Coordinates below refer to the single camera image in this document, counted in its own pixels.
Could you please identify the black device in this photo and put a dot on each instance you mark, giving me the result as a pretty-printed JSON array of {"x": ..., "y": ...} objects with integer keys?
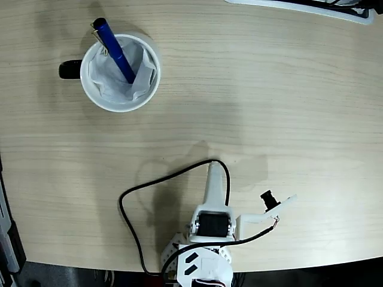
[{"x": 377, "y": 6}]

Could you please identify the dark grey equipment box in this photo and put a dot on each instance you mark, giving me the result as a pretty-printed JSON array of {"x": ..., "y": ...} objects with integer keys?
[{"x": 9, "y": 239}]

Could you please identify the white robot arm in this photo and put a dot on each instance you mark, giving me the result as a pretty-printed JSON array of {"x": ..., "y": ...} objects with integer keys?
[{"x": 203, "y": 266}]

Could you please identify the blue metallic pen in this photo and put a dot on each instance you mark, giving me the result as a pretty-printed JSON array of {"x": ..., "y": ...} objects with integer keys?
[{"x": 115, "y": 48}]

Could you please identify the white tissue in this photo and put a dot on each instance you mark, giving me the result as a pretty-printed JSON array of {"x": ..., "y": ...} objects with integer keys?
[{"x": 104, "y": 77}]

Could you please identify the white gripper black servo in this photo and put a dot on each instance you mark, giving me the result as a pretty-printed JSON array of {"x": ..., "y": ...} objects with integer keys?
[{"x": 213, "y": 225}]

